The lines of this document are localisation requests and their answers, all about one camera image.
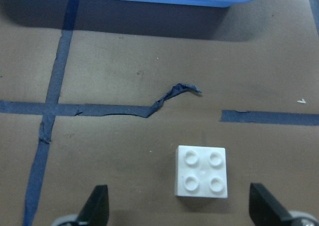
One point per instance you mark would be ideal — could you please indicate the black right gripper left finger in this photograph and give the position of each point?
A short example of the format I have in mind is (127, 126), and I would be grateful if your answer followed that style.
(96, 210)

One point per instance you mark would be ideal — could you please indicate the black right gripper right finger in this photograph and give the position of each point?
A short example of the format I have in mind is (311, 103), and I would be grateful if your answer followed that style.
(266, 210)

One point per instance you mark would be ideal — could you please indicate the white block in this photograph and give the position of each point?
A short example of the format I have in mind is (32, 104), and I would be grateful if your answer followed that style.
(200, 171)

